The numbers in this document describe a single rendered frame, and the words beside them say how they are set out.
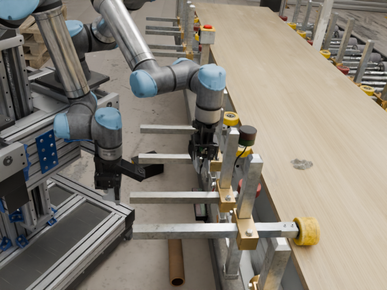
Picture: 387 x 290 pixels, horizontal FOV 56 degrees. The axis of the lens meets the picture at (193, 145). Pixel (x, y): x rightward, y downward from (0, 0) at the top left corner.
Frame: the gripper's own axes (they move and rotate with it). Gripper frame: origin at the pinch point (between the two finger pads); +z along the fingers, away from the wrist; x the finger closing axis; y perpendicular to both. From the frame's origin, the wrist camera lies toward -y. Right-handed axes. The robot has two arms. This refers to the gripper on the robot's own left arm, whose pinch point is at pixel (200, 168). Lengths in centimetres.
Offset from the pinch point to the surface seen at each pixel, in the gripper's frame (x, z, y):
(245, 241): 9.6, 3.3, 28.2
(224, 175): 9.8, 6.1, -4.0
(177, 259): 0, 91, -37
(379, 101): 117, 14, -85
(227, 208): 10.7, 14.5, 3.2
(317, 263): 30.2, 8.7, 31.5
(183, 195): -4.5, 12.7, -1.0
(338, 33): 157, 15, -229
